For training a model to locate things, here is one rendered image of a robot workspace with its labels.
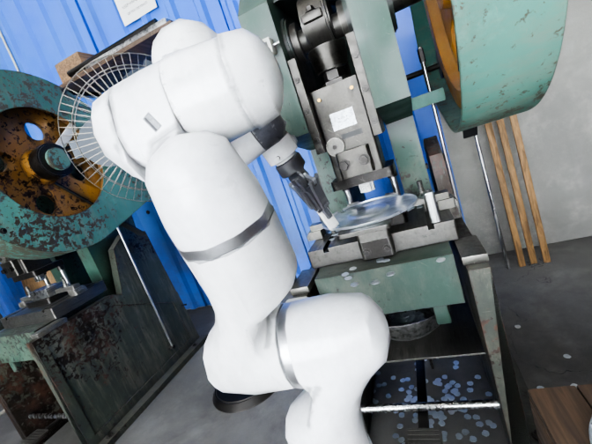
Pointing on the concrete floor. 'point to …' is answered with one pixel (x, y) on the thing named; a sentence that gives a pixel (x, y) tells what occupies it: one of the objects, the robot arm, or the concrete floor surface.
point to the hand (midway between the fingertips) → (328, 218)
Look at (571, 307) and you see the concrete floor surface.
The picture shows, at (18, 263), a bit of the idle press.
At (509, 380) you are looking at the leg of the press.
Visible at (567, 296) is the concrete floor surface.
